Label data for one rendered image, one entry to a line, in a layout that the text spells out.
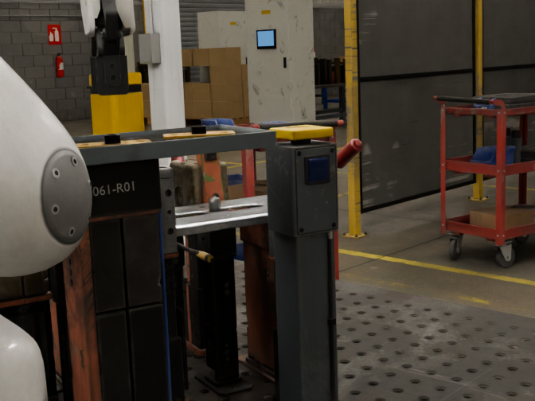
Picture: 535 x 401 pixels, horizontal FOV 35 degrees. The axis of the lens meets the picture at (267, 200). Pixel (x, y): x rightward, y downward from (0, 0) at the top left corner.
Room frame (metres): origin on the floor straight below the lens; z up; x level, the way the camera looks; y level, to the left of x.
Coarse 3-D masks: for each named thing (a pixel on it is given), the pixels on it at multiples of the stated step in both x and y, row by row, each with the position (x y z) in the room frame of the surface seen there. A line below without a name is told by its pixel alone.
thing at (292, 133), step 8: (272, 128) 1.07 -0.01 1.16; (280, 128) 1.07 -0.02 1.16; (288, 128) 1.06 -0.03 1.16; (296, 128) 1.06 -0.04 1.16; (304, 128) 1.06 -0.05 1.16; (312, 128) 1.05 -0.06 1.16; (320, 128) 1.05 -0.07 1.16; (328, 128) 1.06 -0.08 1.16; (280, 136) 1.05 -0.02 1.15; (288, 136) 1.04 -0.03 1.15; (296, 136) 1.03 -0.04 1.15; (304, 136) 1.04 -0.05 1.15; (312, 136) 1.04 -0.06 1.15; (320, 136) 1.05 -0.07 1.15; (328, 136) 1.06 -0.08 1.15; (296, 144) 1.06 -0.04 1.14
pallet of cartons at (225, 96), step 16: (224, 48) 14.56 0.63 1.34; (192, 64) 15.07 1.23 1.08; (208, 64) 14.83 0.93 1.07; (224, 64) 14.57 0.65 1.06; (240, 64) 14.84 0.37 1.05; (224, 80) 14.59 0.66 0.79; (240, 80) 14.82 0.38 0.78; (192, 96) 15.08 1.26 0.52; (208, 96) 14.84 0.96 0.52; (224, 96) 14.60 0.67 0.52; (240, 96) 14.81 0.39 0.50; (192, 112) 15.11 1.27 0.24; (208, 112) 14.85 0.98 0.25; (224, 112) 14.62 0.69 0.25; (240, 112) 14.79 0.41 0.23
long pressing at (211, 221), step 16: (176, 208) 1.41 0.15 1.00; (192, 208) 1.41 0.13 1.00; (208, 208) 1.40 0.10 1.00; (224, 208) 1.41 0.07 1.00; (256, 208) 1.38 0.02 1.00; (176, 224) 1.26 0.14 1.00; (192, 224) 1.26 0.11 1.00; (208, 224) 1.27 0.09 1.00; (224, 224) 1.28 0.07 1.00; (240, 224) 1.30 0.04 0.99
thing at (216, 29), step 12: (204, 12) 15.64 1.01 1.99; (216, 12) 15.45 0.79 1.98; (228, 12) 15.67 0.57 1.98; (240, 12) 15.92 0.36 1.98; (204, 24) 15.65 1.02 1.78; (216, 24) 15.46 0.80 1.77; (228, 24) 15.65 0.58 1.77; (240, 24) 15.89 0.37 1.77; (204, 36) 15.66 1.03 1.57; (216, 36) 15.47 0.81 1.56; (228, 36) 15.64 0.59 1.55; (240, 36) 15.88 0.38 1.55; (204, 48) 15.67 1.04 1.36; (240, 48) 15.87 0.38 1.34; (204, 72) 15.69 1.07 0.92
